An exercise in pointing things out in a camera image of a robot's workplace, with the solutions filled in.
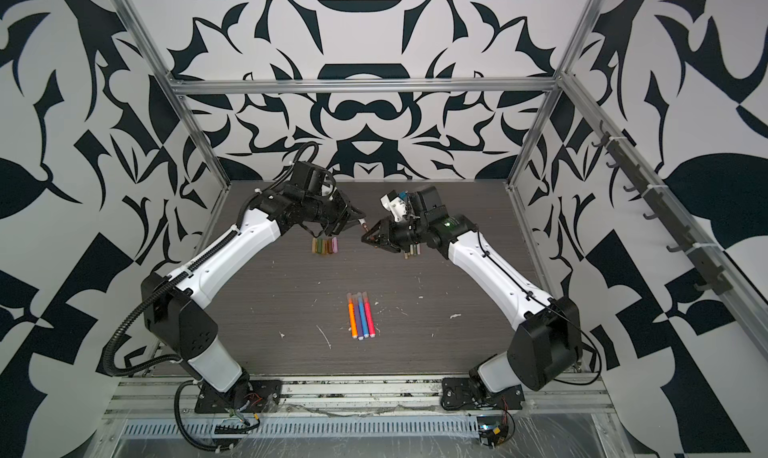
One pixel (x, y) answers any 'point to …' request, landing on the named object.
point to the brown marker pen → (406, 255)
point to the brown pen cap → (329, 245)
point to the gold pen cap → (324, 247)
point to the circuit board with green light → (492, 430)
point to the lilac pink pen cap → (335, 244)
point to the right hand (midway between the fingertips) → (366, 238)
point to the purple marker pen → (360, 333)
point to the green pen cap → (319, 245)
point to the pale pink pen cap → (361, 220)
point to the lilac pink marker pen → (419, 249)
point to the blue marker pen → (362, 315)
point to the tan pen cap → (314, 245)
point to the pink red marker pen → (368, 315)
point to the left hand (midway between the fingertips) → (370, 208)
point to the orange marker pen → (353, 328)
